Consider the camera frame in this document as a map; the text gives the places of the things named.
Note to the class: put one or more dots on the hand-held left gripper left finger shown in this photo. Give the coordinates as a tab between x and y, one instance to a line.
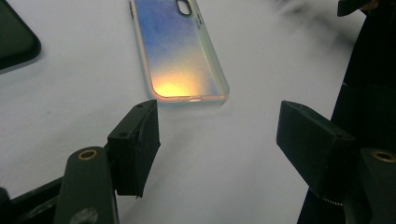
134	149

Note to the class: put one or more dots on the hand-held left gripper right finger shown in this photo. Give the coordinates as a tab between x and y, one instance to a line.
314	146

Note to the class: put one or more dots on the iridescent phone case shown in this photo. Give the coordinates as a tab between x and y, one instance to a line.
174	46

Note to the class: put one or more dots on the black phone case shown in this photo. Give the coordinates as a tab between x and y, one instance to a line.
12	37

